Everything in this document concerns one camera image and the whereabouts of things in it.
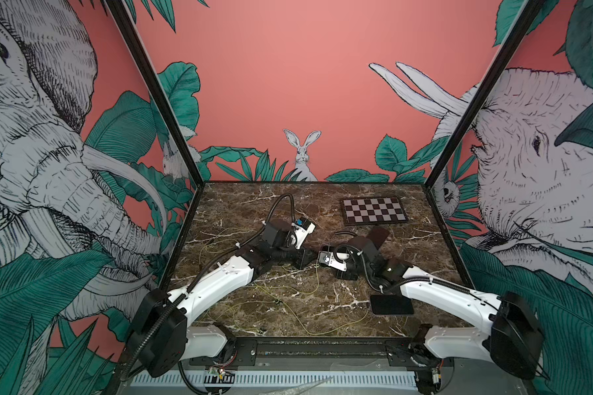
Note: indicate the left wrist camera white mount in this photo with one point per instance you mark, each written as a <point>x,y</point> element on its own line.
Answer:
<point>302,227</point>

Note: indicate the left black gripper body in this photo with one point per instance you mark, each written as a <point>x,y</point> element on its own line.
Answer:
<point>286,255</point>

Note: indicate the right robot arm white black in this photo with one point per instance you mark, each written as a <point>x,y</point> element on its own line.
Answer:
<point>501,329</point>

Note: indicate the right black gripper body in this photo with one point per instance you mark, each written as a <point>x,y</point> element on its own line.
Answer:
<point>356,271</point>

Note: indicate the white vented strip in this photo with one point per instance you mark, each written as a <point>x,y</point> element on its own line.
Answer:
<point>403,380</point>

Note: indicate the left black corner post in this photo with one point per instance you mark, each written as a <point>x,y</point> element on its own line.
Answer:
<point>122,18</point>

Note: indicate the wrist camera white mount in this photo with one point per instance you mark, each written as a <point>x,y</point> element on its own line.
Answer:
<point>330,259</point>
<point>302,227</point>

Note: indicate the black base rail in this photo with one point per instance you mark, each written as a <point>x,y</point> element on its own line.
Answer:
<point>395,351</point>

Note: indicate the black white chessboard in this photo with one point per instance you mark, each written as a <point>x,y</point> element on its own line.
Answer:
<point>372,211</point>

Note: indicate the black corner post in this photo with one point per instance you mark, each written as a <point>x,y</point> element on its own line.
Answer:
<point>122,18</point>
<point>524,19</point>

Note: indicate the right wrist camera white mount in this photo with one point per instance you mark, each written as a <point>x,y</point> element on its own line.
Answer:
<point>330,259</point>

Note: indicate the blue edged smartphone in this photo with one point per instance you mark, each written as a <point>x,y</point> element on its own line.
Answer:
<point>374,239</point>

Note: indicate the pink edged smartphone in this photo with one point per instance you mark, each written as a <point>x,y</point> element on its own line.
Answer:
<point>390,305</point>

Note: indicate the right black corner post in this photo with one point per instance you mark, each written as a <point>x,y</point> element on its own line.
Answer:
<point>524,19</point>

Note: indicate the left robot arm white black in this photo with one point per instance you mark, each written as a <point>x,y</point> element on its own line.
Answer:
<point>162,333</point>

